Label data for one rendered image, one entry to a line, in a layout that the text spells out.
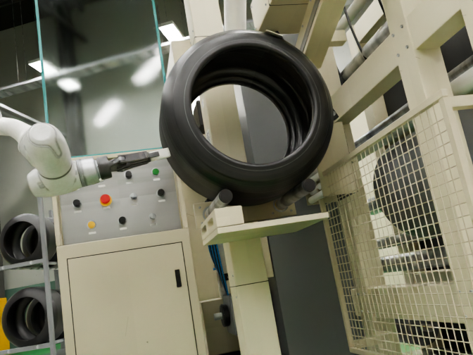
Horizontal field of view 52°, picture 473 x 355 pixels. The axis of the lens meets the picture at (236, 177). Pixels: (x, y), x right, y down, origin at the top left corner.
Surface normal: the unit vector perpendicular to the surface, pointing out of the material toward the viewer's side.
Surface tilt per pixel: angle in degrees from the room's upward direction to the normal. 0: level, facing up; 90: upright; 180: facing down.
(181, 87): 87
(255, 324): 90
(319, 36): 162
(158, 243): 90
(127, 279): 90
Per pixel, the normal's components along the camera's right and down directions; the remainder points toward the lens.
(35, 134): 0.26, -0.47
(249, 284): 0.19, -0.24
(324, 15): 0.22, 0.84
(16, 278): -0.22, -0.17
